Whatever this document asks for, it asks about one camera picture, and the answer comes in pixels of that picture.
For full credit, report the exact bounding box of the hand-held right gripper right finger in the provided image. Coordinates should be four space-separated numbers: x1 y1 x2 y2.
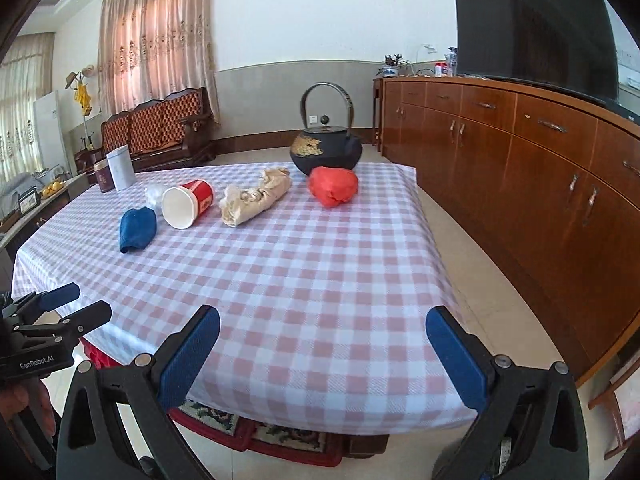
425 305 591 480

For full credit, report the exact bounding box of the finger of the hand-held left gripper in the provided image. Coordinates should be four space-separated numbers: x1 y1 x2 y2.
10 282 81 320
12 300 113 347

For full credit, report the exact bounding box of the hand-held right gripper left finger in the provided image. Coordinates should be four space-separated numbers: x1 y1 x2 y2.
56 305 222 480

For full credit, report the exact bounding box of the blue cloth ball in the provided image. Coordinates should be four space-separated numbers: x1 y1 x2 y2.
119 206 158 255

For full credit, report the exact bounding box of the red paper cup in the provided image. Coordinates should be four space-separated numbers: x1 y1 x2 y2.
161 179 216 231

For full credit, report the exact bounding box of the brown paper wrap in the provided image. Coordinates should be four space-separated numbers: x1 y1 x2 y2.
220 167 293 229

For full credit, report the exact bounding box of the red plastic bag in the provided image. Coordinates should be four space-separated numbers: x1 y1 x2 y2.
307 166 360 210

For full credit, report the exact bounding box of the person's left hand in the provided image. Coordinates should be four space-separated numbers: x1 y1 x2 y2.
0 381 57 439

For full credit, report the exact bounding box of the low dark cabinet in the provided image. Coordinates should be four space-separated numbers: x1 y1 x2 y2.
0 174 99 252

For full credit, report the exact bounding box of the dark red tin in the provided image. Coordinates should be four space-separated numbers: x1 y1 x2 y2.
93 159 115 194

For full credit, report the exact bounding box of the pink checkered tablecloth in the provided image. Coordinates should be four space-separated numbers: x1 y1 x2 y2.
11 161 477 437

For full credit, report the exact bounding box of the white tin canister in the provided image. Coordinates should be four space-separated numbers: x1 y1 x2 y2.
106 145 135 192

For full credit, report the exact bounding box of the red floral rug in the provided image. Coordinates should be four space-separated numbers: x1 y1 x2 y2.
167 397 346 468

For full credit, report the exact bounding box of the white standing air conditioner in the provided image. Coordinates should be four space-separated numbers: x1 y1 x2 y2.
33 91 71 174

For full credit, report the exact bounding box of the brown wooden sideboard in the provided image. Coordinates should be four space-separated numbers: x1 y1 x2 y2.
372 76 640 389

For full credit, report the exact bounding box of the pale sheer curtain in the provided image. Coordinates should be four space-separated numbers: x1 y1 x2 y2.
0 32 55 182

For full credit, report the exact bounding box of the wooden sofa bench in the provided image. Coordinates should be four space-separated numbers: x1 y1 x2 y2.
75 86 217 174

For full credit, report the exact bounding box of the coat rack with hats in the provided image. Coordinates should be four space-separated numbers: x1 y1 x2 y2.
65 64 99 151

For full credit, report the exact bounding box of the black cast iron teapot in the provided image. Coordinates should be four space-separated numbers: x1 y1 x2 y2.
290 82 364 177

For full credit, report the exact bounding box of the beige embroidered curtain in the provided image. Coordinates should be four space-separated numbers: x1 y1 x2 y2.
97 0 221 124

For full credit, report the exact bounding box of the black set-top box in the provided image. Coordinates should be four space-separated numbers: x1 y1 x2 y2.
605 97 640 124

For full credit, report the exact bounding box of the small potted plant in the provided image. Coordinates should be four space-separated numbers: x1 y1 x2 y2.
382 52 411 79

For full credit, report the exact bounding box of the white desk lamp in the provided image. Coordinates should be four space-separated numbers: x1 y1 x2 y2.
412 42 437 77

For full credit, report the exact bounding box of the black flat television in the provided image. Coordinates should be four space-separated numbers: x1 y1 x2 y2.
454 0 621 101

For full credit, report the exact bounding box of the dark picture frame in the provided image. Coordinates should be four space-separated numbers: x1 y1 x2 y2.
17 186 42 214

